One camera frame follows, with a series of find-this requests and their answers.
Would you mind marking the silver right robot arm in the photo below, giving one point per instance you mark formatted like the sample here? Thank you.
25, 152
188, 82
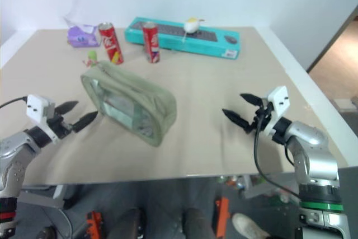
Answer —
316, 155

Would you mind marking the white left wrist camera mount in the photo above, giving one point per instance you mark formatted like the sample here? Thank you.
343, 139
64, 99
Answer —
36, 108

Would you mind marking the beige table cloth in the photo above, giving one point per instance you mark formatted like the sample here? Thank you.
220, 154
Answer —
209, 96

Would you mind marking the small green toy figure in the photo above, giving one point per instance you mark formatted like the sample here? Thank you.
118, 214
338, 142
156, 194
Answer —
91, 57

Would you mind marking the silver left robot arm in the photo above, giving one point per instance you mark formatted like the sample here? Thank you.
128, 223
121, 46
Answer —
16, 152

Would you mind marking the orange black tool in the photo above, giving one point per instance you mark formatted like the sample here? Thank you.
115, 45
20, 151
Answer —
223, 213
94, 222

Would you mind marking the red cola can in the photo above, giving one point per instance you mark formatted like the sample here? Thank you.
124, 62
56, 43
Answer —
151, 43
111, 43

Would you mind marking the grey table frame leg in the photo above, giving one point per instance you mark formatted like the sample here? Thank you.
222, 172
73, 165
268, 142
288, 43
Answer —
47, 197

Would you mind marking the teal keyboard box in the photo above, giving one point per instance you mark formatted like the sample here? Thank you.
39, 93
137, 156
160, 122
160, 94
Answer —
193, 41

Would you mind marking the purple tissue pack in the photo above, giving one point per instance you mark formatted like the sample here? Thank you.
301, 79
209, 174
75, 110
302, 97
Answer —
82, 37

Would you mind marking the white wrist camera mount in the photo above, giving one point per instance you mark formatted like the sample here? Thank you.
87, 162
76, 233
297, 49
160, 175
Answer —
36, 108
279, 102

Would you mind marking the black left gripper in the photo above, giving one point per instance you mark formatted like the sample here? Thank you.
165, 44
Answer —
60, 127

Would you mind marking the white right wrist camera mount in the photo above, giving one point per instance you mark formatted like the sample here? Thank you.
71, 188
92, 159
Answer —
279, 102

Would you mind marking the white and yellow toy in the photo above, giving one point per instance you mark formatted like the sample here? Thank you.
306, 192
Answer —
191, 26

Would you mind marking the green fabric pouch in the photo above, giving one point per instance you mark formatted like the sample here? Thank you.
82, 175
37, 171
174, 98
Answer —
140, 93

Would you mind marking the white shoe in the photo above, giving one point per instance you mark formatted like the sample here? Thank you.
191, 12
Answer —
249, 226

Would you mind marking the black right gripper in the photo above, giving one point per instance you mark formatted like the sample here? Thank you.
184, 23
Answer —
261, 116

